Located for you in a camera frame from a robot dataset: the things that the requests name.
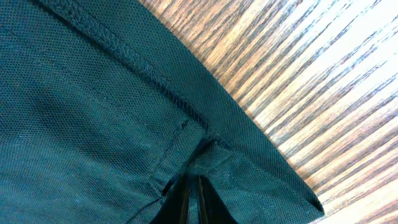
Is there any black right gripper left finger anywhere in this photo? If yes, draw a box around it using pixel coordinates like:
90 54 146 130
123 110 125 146
150 174 190 224

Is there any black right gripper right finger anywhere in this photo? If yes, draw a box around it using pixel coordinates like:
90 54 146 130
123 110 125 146
197 175 238 224

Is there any black polo shirt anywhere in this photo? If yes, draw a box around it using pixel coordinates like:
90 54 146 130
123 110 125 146
1 1 324 223

